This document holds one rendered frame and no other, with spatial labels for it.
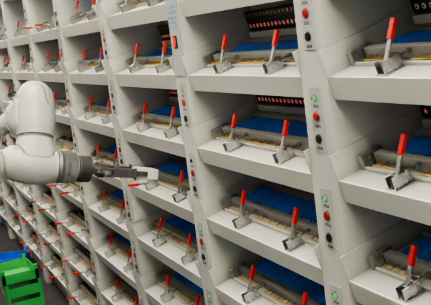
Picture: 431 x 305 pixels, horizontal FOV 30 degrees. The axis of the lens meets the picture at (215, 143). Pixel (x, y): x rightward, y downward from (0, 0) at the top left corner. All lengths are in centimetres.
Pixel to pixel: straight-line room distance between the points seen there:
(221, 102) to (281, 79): 53
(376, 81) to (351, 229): 32
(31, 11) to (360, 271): 288
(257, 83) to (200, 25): 43
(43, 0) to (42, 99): 192
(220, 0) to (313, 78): 44
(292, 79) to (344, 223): 30
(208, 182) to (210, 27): 41
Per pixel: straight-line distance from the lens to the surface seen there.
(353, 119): 151
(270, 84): 169
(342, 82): 144
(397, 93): 131
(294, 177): 166
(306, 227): 179
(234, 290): 214
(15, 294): 458
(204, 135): 213
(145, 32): 281
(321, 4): 147
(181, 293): 274
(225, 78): 189
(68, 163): 224
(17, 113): 228
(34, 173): 222
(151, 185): 263
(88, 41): 347
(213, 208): 216
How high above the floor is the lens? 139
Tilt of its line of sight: 8 degrees down
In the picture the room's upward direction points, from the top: 7 degrees counter-clockwise
